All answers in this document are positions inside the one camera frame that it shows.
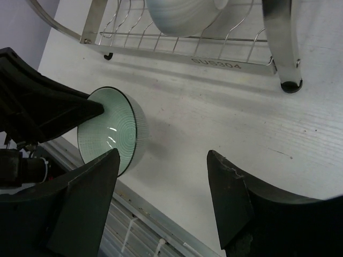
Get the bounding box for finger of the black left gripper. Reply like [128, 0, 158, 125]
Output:
[1, 47, 104, 145]

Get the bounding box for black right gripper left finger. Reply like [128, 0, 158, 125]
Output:
[1, 149, 120, 256]

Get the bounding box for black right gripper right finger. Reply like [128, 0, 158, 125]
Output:
[207, 150, 342, 256]

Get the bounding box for light green ribbed bowl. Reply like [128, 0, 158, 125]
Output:
[77, 86, 150, 176]

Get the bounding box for white ribbed bowl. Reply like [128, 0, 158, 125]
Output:
[146, 0, 228, 37]

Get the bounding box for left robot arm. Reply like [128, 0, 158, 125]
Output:
[1, 47, 104, 187]

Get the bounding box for stainless steel dish rack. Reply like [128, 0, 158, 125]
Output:
[29, 1, 303, 94]

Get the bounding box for aluminium frame rail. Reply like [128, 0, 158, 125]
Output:
[40, 135, 215, 257]

